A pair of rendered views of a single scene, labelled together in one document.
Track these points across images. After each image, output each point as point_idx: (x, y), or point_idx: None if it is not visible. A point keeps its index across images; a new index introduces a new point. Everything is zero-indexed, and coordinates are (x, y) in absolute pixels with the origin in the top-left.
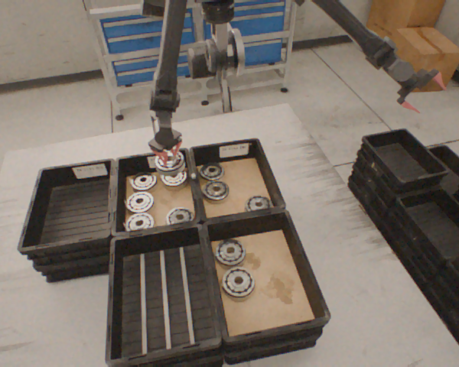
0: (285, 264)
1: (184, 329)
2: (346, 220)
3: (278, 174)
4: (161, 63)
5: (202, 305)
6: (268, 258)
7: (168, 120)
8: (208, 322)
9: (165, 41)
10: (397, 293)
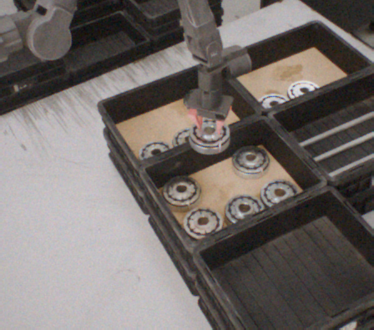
0: (262, 73)
1: (370, 122)
2: (159, 70)
3: (98, 134)
4: None
5: (339, 118)
6: (260, 86)
7: (229, 47)
8: (352, 109)
9: None
10: (233, 36)
